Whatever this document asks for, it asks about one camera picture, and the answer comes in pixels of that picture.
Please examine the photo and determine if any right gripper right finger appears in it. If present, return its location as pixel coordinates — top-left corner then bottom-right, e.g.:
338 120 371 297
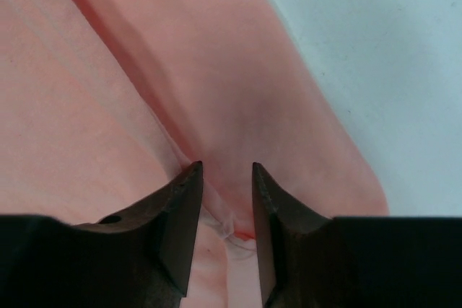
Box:
252 163 461 307

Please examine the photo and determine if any salmon pink t-shirt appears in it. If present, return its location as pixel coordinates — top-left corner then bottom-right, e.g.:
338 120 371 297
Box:
1 0 388 307

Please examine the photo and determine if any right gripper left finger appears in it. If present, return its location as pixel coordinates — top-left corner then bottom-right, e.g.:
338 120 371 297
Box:
1 162 203 307

